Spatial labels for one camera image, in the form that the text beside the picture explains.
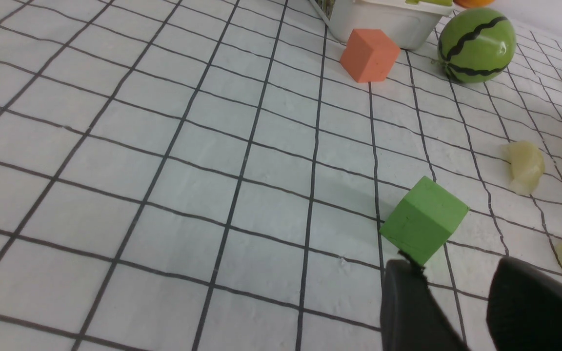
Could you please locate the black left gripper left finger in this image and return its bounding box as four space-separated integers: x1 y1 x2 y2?
381 259 469 351

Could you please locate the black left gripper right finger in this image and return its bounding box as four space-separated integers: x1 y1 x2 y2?
486 257 562 351

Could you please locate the green foam cube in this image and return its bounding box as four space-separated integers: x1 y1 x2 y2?
379 177 470 265

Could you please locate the orange foam cube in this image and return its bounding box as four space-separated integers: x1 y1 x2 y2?
340 28 401 83

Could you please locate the green toy watermelon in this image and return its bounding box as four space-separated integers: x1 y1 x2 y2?
437 7 517 84

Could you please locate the white plastic container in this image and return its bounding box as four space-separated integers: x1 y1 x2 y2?
310 0 455 50

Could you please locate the orange toy fruit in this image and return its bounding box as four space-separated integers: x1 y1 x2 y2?
453 0 495 9

